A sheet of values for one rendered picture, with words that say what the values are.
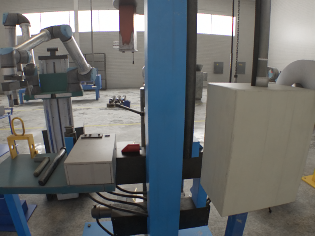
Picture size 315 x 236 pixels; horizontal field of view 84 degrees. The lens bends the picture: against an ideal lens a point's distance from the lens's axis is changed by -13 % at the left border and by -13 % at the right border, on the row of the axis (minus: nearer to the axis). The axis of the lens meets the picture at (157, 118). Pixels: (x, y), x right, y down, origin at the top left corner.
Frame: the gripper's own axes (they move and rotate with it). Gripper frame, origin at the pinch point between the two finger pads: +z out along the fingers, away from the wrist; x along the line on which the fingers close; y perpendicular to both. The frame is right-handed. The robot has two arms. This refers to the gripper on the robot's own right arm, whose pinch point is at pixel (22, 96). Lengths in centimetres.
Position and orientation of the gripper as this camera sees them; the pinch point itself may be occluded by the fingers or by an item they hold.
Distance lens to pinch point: 195.1
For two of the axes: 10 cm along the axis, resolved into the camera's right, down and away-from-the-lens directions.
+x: -8.8, 2.3, -4.2
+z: 2.8, 9.6, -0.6
